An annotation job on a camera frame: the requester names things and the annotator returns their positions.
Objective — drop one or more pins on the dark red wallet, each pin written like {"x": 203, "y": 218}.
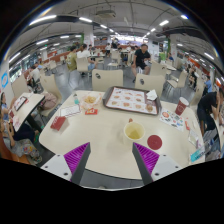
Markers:
{"x": 58, "y": 123}

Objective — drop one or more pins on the beige neighbouring table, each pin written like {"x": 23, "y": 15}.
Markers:
{"x": 28, "y": 106}

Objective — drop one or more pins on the flat round red coaster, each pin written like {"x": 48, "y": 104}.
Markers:
{"x": 154, "y": 142}

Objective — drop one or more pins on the group of beige chairs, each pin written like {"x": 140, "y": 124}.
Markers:
{"x": 158, "y": 69}

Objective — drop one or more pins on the brown food tray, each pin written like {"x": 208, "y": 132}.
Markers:
{"x": 128, "y": 100}

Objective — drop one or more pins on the white napkin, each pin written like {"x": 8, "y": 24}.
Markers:
{"x": 151, "y": 95}

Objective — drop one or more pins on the cream plastic cup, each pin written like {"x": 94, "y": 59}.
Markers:
{"x": 134, "y": 132}

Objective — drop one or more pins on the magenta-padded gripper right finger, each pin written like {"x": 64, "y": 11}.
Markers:
{"x": 148, "y": 157}

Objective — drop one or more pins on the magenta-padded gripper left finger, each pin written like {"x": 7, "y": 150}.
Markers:
{"x": 76, "y": 156}

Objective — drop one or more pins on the small red sauce packet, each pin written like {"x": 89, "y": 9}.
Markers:
{"x": 91, "y": 111}

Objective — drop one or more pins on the small red wrapper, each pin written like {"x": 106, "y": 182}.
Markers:
{"x": 187, "y": 125}

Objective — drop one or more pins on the ceiling lights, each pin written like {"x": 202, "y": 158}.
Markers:
{"x": 85, "y": 19}

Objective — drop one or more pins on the colourful sticker sheet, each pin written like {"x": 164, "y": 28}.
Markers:
{"x": 171, "y": 119}

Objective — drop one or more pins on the pinkish backpack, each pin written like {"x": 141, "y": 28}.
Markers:
{"x": 50, "y": 101}

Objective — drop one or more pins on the beige chair with oval hole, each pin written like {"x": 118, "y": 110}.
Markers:
{"x": 150, "y": 83}
{"x": 107, "y": 80}

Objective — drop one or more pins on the ceiling air conditioner unit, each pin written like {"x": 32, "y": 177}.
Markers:
{"x": 106, "y": 13}

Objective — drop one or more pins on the white printed card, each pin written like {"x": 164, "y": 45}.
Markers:
{"x": 70, "y": 110}

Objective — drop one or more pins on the clear plastic package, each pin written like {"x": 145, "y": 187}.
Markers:
{"x": 194, "y": 137}

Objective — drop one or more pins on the red paper cup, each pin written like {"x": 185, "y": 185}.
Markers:
{"x": 181, "y": 106}

